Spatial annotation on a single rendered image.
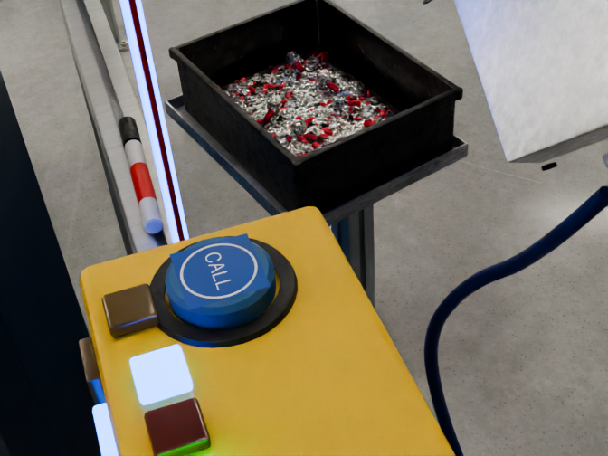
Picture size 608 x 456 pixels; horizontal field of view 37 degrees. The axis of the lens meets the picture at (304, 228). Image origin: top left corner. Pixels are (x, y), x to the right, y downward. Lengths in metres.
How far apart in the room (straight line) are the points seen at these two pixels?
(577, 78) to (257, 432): 0.39
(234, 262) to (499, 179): 1.76
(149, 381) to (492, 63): 0.40
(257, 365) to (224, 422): 0.03
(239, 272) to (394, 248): 1.57
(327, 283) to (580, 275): 1.56
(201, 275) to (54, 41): 2.43
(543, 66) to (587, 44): 0.03
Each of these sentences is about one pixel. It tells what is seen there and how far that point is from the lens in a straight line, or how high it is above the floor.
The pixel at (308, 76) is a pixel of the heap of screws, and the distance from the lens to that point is 0.89.
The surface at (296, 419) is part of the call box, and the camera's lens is 0.30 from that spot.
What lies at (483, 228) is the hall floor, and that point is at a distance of 1.95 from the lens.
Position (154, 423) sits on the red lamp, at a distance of 0.30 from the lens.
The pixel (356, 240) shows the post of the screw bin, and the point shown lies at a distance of 0.85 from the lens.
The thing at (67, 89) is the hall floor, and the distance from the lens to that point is 2.52.
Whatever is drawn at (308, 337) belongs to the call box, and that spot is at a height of 1.07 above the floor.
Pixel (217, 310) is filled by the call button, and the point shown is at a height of 1.08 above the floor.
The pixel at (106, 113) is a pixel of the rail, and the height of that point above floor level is 0.86.
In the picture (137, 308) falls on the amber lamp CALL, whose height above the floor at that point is 1.08.
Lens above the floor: 1.31
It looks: 42 degrees down
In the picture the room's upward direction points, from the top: 5 degrees counter-clockwise
